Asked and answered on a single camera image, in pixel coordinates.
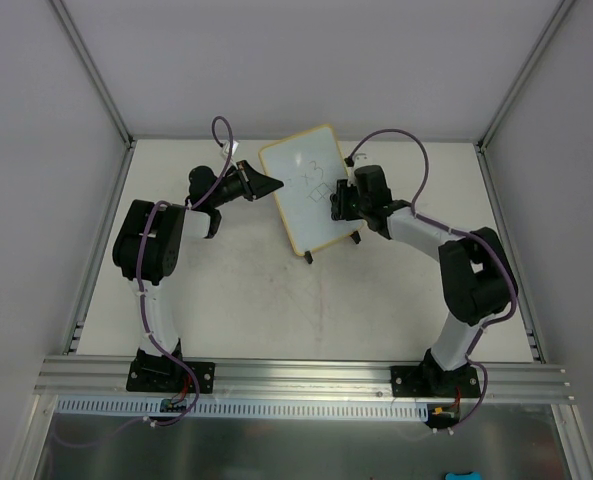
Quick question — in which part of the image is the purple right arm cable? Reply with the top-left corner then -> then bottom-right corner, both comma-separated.
343,128 -> 520,361

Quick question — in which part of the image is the blue object at bottom edge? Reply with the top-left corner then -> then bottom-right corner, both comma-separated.
445,471 -> 482,480

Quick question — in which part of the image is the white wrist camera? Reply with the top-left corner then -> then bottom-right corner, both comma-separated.
352,152 -> 370,168
220,140 -> 239,162

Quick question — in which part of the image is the white slotted cable duct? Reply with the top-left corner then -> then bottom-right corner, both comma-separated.
55,395 -> 429,423

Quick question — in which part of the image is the right aluminium frame post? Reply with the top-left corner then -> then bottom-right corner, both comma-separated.
476,0 -> 577,153

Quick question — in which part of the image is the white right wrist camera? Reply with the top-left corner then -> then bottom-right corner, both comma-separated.
352,152 -> 370,168

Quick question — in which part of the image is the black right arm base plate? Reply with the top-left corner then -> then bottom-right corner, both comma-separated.
390,365 -> 481,399

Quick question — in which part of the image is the black right whiteboard stand foot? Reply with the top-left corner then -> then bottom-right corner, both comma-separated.
350,231 -> 362,245

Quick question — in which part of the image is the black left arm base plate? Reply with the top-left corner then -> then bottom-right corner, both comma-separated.
125,357 -> 216,394

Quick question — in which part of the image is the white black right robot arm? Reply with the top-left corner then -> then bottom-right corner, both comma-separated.
349,165 -> 518,396

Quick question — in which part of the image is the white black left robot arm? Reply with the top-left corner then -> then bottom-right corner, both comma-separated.
112,160 -> 284,390

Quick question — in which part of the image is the left aluminium frame post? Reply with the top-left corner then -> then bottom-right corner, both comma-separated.
47,0 -> 133,148

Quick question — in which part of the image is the yellow framed small whiteboard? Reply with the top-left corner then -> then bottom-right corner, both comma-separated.
258,124 -> 364,258

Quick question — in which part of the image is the aluminium mounting rail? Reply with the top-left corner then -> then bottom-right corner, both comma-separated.
34,355 -> 576,405

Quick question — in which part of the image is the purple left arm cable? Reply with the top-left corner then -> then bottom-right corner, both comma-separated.
133,117 -> 237,427

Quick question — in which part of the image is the aluminium frame post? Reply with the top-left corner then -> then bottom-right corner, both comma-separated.
476,0 -> 577,153
47,0 -> 133,148

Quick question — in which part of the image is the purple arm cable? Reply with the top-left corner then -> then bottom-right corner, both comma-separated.
133,117 -> 237,427
343,128 -> 520,361

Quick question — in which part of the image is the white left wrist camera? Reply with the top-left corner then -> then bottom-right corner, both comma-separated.
220,140 -> 239,162

